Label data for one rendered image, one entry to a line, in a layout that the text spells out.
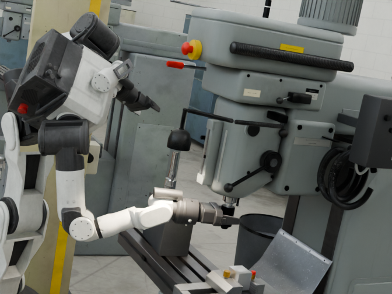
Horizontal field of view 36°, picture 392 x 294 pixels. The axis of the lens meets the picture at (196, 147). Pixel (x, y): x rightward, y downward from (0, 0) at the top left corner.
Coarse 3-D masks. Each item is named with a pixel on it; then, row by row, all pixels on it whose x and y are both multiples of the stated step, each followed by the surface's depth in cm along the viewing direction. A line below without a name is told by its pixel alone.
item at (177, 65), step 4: (168, 64) 190; (172, 64) 191; (176, 64) 191; (180, 64) 192; (184, 64) 193; (180, 68) 193; (192, 68) 195; (196, 68) 195; (200, 68) 196; (204, 68) 197
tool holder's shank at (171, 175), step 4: (176, 152) 238; (172, 156) 238; (176, 156) 238; (172, 160) 238; (176, 160) 239; (172, 164) 239; (176, 164) 240; (172, 168) 239; (172, 172) 239; (168, 176) 240; (172, 176) 239
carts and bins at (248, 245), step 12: (240, 216) 412; (252, 216) 423; (264, 216) 427; (276, 216) 427; (240, 228) 400; (252, 228) 426; (264, 228) 428; (276, 228) 427; (240, 240) 399; (252, 240) 389; (264, 240) 384; (240, 252) 398; (252, 252) 390; (264, 252) 386; (240, 264) 399; (252, 264) 391
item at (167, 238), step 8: (152, 192) 244; (168, 224) 227; (176, 224) 229; (184, 224) 230; (144, 232) 247; (152, 232) 238; (160, 232) 230; (168, 232) 228; (176, 232) 230; (184, 232) 231; (152, 240) 237; (160, 240) 229; (168, 240) 229; (176, 240) 230; (184, 240) 232; (160, 248) 229; (168, 248) 230; (176, 248) 231; (184, 248) 233
